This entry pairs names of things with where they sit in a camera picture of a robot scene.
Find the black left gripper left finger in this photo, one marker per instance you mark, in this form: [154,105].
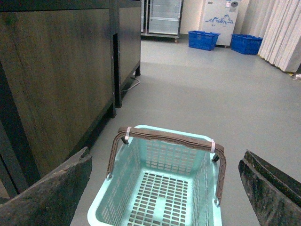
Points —
[53,200]

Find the white curtain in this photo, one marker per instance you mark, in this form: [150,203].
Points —
[278,22]

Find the light blue plastic basket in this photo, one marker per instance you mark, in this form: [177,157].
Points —
[161,177]

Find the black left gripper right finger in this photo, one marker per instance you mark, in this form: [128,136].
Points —
[274,196]

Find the blue plastic crate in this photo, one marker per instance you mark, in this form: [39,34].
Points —
[246,44]
[203,40]

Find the blue plastic crate right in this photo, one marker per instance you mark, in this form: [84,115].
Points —
[246,44]

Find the white machine with blue print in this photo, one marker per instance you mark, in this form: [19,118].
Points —
[219,16]

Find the blue plastic crate left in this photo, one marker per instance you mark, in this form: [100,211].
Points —
[203,40]

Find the glass door refrigerator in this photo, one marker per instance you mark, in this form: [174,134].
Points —
[161,18]

